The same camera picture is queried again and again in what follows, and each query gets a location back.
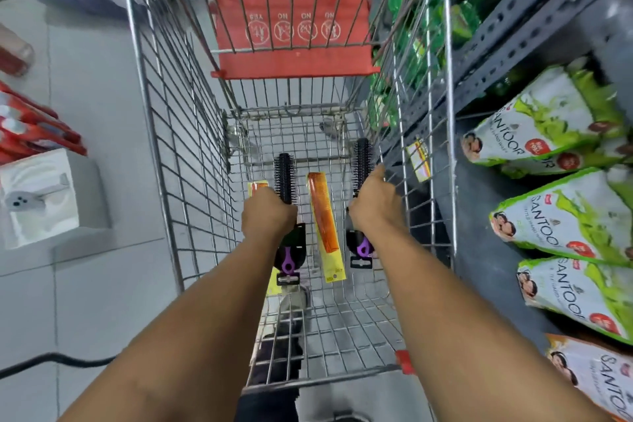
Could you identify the person's right hand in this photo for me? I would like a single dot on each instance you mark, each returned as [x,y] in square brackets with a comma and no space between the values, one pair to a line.
[378,206]

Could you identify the person's left hand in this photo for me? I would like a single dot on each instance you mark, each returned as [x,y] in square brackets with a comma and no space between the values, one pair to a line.
[264,214]

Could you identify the person's right fingers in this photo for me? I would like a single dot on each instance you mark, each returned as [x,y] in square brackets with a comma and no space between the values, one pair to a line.
[363,199]

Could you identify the person's left fingers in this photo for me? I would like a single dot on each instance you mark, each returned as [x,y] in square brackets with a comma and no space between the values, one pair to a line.
[289,216]

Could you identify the person's left forearm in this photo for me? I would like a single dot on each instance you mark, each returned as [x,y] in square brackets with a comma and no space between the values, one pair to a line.
[207,332]

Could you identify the person's right forearm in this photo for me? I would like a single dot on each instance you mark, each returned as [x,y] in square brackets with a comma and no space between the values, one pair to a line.
[455,337]

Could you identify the orange comb in yellow packet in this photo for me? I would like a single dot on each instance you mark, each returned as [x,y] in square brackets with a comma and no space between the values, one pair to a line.
[257,187]
[324,219]

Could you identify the yellow shelf price tag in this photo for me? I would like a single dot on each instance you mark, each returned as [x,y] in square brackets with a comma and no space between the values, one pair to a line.
[419,162]

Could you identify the person's grey shoe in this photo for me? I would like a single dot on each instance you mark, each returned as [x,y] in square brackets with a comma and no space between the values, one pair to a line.
[295,303]

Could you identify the red plastic cart seat flap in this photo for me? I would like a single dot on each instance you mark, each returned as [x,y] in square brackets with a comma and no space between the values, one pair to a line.
[296,65]

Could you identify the person's dark trouser leg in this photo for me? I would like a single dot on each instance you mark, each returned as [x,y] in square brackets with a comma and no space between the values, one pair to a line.
[272,387]

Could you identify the green white soap refill pouch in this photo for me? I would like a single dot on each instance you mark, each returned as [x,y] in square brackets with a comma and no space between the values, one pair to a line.
[539,115]
[568,219]
[573,293]
[568,162]

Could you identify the pile of green packets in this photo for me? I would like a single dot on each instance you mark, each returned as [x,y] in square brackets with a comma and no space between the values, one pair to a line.
[465,16]

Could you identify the white product box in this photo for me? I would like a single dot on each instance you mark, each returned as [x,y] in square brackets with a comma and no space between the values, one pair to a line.
[44,199]

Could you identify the red white packet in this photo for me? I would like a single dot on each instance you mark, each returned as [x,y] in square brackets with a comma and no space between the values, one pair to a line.
[24,100]
[44,142]
[34,120]

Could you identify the orange white soap refill pouch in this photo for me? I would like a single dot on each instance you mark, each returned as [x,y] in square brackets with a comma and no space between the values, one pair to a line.
[593,377]

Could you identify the red white tube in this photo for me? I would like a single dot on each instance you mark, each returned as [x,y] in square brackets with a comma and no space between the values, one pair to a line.
[15,53]

